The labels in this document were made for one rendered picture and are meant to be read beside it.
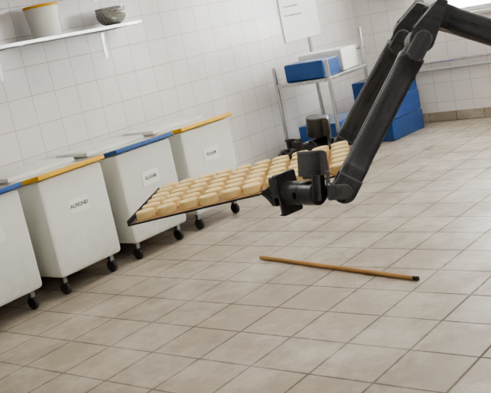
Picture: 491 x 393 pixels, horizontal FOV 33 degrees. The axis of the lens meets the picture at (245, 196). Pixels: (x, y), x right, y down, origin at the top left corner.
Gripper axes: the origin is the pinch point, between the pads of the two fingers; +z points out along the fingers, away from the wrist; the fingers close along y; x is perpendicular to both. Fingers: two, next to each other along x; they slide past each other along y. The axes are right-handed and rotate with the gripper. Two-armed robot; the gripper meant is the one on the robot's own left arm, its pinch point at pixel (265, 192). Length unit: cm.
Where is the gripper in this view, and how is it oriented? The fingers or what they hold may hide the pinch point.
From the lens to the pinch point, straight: 208.1
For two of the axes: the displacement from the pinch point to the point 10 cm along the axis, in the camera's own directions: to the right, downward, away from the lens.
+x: 7.5, -3.0, 5.8
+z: -6.1, -0.1, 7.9
